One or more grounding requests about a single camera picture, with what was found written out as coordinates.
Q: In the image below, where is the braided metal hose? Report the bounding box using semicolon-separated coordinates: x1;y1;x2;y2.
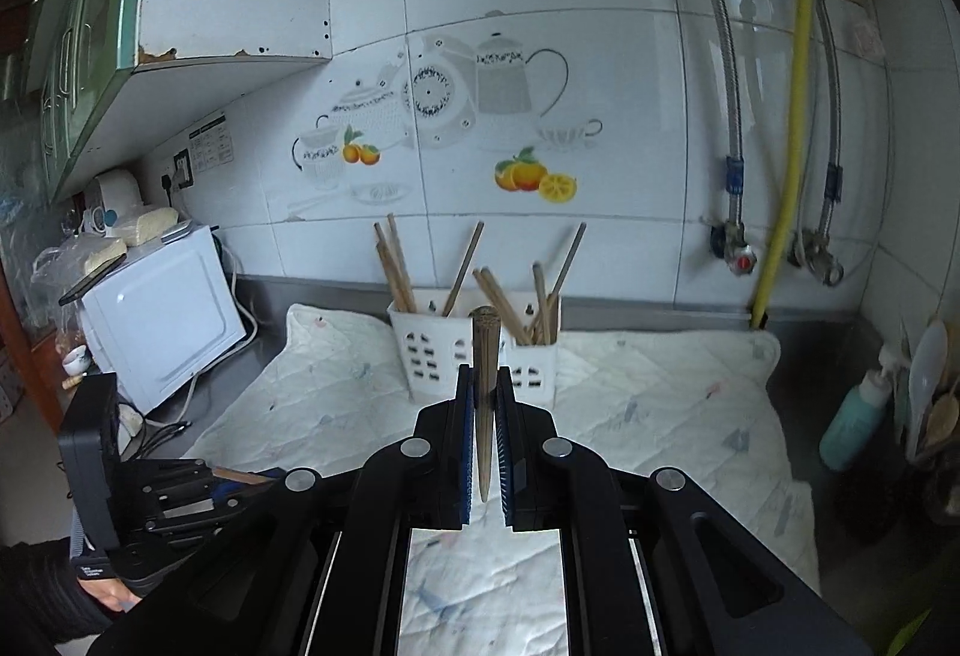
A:
812;0;857;239
628;0;748;230

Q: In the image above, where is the metal water valve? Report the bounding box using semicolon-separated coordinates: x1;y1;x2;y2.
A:
787;227;846;287

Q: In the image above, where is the white plastic spoon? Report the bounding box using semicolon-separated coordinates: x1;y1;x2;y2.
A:
906;318;950;456

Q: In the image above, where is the white power cable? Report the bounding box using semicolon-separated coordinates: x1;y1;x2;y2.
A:
214;228;260;359

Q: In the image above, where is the white plastic chopstick holder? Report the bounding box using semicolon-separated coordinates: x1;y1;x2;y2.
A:
387;287;562;411

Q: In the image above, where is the dark flat phone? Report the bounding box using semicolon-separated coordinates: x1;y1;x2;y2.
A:
58;249;130;308

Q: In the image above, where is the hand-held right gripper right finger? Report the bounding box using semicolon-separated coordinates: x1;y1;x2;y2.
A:
495;365;875;656

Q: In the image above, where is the teal pump bottle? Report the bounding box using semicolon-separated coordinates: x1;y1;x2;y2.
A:
819;345;901;473

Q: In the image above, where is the wooden spoon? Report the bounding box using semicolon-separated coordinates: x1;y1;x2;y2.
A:
924;392;960;456

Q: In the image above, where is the white wall label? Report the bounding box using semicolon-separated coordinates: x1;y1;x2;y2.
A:
189;110;235;174

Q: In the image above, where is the red handle water valve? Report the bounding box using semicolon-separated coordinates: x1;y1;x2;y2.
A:
707;217;760;280

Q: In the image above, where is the wooden chopstick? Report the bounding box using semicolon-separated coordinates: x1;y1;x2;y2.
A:
212;466;280;487
469;305;502;504

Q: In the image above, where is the white small appliance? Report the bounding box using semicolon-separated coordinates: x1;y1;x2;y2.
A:
81;168;145;239

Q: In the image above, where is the person's left hand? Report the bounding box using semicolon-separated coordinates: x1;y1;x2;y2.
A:
88;575;145;618

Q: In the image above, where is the white microwave oven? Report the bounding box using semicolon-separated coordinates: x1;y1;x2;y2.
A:
79;225;250;416

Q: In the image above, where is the white quilted mat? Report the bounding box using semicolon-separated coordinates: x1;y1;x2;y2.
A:
180;303;822;656

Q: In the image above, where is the yellow gas hose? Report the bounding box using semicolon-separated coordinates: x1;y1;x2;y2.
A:
750;0;814;332

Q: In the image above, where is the bunch of wooden chopsticks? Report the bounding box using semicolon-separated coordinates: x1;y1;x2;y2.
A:
373;213;587;346

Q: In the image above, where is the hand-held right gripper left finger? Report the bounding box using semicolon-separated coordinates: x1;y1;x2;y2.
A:
97;365;476;656

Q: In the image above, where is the black cable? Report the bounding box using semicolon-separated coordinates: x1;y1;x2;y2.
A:
137;419;197;449

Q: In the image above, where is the person's left forearm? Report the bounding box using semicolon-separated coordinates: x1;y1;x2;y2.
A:
0;538;112;649

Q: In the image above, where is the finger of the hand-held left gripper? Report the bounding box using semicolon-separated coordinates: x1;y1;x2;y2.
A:
124;459;226;501
142;487;275;541

